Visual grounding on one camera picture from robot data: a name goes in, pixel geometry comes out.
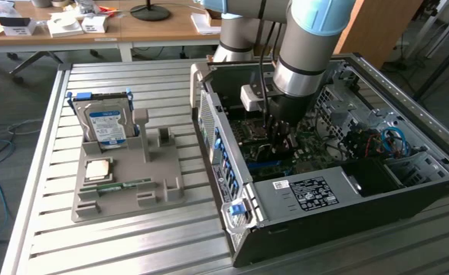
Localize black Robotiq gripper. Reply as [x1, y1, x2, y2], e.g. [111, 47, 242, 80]
[264, 95, 314, 153]

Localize black Nvidia graphics card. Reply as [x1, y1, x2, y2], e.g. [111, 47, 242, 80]
[246, 137, 300, 164]

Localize metal CPU socket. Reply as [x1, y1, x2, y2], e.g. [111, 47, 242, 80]
[246, 119, 269, 139]

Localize green motherboard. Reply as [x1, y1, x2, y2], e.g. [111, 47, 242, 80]
[228, 105, 348, 183]

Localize blue expansion slot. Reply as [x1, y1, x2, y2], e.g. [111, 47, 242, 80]
[246, 160, 285, 170]

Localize silver finned heat sink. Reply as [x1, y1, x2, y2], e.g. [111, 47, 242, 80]
[300, 160, 322, 174]

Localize grey power supply unit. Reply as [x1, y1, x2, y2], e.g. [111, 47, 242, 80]
[253, 167, 363, 221]

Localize white paper stack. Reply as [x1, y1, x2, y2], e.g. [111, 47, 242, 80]
[191, 13, 222, 35]

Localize brown cardboard box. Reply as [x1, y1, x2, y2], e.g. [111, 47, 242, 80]
[205, 8, 223, 27]

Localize wooden cabinet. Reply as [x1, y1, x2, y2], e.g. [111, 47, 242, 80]
[333, 0, 427, 69]

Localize silver metal disk bay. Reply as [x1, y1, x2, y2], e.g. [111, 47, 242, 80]
[384, 151, 449, 187]

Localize black open PC case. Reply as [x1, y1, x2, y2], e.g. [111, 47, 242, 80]
[191, 53, 449, 269]

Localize grey plastic parts rack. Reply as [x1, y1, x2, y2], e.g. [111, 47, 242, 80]
[71, 108, 187, 223]

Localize hard disk with blue carrier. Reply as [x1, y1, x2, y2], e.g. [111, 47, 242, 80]
[66, 88, 139, 150]

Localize black round lamp base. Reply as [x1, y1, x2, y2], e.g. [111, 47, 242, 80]
[130, 0, 171, 22]

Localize green RAM stick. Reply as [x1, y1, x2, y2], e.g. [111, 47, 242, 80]
[94, 179, 153, 193]

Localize silver CPU chip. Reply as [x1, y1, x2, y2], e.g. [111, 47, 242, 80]
[84, 159, 114, 182]

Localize orange red packets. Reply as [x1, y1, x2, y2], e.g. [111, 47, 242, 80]
[98, 4, 129, 18]

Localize small white labelled box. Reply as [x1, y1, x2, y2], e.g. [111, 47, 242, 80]
[82, 15, 109, 34]

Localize white tape roll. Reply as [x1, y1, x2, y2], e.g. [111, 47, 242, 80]
[51, 14, 78, 29]

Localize flat white box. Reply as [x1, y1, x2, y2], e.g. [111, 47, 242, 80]
[47, 13, 84, 38]

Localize clear bag of parts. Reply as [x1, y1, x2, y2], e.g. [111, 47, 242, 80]
[72, 0, 99, 15]

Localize white box with black lid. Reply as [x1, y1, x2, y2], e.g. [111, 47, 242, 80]
[0, 17, 38, 37]

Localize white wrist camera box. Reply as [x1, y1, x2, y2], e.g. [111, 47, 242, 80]
[240, 84, 273, 112]

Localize black wire bundle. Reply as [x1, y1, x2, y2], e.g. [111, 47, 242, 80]
[342, 128, 383, 159]

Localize black camera cable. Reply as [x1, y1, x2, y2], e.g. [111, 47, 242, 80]
[257, 0, 272, 127]

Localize red orange wire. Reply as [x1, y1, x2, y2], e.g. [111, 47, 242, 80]
[364, 133, 379, 158]

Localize blue disk wire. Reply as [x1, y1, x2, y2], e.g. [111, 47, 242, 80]
[380, 125, 413, 158]

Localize dark metal post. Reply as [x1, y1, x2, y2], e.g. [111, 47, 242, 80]
[415, 34, 449, 100]

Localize white floor cable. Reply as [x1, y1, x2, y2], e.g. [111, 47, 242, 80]
[0, 119, 44, 135]

